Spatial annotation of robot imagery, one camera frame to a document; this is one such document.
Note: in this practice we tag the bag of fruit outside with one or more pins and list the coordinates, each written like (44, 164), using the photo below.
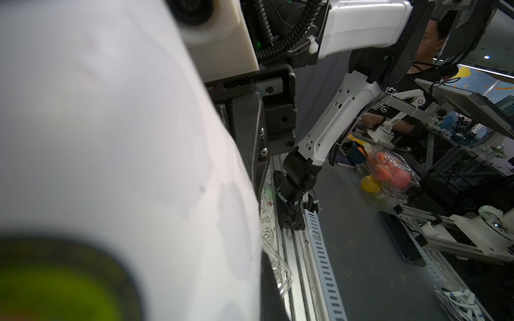
(384, 175)

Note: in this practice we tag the person in black shirt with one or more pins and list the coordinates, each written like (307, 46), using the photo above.
(407, 131)

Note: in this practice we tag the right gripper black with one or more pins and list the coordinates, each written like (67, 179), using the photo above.
(259, 112)

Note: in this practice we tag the white sticker sheet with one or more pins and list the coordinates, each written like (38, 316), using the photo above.
(123, 196)

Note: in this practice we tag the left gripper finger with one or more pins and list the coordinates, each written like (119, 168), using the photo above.
(272, 308)

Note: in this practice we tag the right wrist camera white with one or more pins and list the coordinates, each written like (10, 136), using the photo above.
(216, 36)

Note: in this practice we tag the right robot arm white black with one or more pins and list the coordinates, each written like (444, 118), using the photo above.
(382, 38)

